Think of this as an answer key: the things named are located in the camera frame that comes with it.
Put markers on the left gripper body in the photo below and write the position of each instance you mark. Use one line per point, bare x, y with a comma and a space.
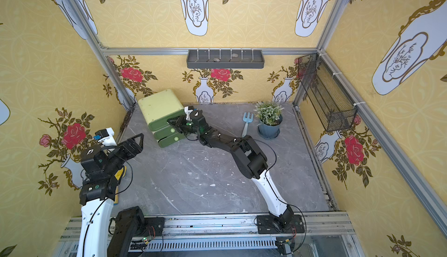
122, 149

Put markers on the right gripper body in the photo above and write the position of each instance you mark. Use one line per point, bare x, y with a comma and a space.
190, 125

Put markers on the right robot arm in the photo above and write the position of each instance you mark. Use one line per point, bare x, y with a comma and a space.
248, 156

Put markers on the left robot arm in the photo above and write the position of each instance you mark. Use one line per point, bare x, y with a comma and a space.
97, 196

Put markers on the light green drawer cabinet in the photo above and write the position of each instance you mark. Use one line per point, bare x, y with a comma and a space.
158, 105

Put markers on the yellow toy shovel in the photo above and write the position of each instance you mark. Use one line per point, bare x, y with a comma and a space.
119, 175

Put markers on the light blue garden fork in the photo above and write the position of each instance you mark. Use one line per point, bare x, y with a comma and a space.
247, 118

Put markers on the blue plant pot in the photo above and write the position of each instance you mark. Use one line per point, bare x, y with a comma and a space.
269, 132

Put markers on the artificial green plant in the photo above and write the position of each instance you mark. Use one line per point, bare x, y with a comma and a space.
269, 112

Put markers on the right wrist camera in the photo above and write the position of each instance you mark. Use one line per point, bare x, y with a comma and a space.
188, 110

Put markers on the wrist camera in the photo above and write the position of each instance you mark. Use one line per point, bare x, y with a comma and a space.
188, 110
105, 137

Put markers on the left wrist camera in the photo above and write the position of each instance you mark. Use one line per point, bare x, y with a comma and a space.
105, 137

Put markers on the grey wall shelf tray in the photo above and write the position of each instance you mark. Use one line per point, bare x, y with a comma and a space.
225, 59

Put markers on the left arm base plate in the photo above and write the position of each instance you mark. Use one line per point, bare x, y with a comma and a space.
152, 227

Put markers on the aluminium mounting rail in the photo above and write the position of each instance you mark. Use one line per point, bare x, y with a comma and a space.
327, 234

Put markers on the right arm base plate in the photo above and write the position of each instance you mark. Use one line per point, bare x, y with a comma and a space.
268, 224

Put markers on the black wire mesh basket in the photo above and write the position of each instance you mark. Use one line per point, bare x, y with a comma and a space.
333, 106

